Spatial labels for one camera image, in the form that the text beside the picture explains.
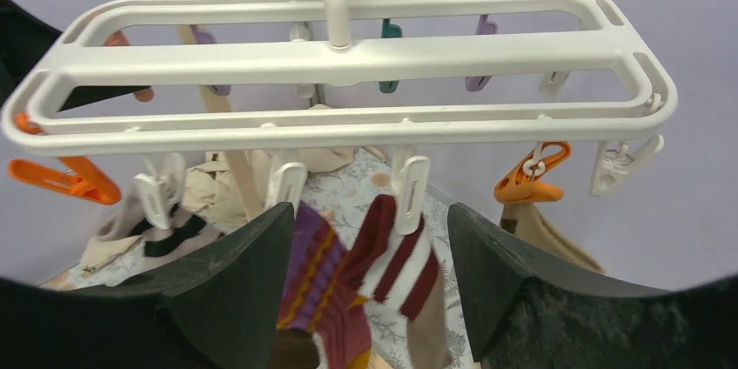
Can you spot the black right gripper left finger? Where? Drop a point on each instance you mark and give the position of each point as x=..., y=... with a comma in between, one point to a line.
x=216, y=307

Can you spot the dark brown sock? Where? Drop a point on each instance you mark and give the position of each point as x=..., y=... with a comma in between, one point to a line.
x=128, y=227

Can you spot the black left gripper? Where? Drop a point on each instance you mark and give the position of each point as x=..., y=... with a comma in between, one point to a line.
x=25, y=40

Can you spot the cream patterned sock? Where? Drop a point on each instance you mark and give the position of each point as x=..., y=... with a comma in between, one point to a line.
x=525, y=221

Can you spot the orange clothes peg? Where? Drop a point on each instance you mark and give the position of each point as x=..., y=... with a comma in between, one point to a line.
x=523, y=184
x=81, y=178

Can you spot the white clothes peg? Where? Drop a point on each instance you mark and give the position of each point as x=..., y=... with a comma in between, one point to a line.
x=615, y=162

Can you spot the white sock hanger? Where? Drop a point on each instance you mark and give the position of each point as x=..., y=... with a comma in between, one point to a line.
x=606, y=40

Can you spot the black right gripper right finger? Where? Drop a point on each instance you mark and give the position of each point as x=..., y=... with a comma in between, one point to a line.
x=526, y=308

